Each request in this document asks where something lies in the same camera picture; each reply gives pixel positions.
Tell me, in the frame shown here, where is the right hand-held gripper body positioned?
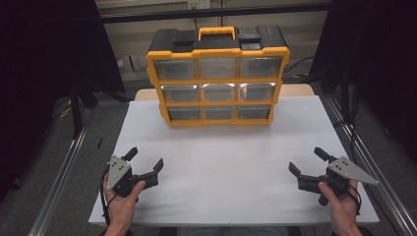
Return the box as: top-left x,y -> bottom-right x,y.
296,155 -> 380,198

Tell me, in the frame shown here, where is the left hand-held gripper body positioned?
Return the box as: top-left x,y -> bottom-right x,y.
106,154 -> 160,199

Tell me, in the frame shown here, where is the person's left hand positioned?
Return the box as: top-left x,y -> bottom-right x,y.
102,172 -> 148,229

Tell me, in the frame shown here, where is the person's right hand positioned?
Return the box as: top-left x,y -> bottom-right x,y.
318,179 -> 361,231

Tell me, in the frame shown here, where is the white table mat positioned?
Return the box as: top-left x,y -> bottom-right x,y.
88,94 -> 382,228

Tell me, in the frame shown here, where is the black stand leg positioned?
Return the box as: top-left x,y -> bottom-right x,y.
68,78 -> 99,141

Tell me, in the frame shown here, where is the person's grey clothing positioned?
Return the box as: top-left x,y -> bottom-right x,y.
176,225 -> 289,236

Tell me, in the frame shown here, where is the set of clear plastic drawers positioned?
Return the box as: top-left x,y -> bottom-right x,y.
153,56 -> 283,121

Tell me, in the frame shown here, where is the black curtain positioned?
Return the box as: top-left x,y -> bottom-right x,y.
0,0 -> 126,200
309,0 -> 417,162

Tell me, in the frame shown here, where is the yellow black drawer organizer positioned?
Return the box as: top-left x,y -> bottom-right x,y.
146,25 -> 291,128

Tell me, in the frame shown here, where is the black horizontal bar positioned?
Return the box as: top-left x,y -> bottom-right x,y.
97,2 -> 332,25

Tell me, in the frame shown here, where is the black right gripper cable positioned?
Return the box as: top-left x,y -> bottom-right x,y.
347,183 -> 363,216

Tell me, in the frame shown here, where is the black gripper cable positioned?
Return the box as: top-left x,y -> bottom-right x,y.
347,183 -> 363,216
99,165 -> 114,227

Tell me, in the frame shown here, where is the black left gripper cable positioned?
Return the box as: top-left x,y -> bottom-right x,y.
99,165 -> 114,227

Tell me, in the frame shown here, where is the metal floor rail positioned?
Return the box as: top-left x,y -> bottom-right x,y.
323,94 -> 417,236
28,126 -> 89,236

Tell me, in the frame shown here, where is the black stand post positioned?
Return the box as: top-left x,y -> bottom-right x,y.
338,75 -> 360,132

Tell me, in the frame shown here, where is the yellow floor cable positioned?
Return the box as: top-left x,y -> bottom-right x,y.
58,97 -> 74,120

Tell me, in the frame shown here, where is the black floor cable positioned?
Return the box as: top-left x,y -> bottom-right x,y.
283,55 -> 316,75

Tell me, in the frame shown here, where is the white wall outlet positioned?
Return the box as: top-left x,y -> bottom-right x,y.
186,0 -> 211,10

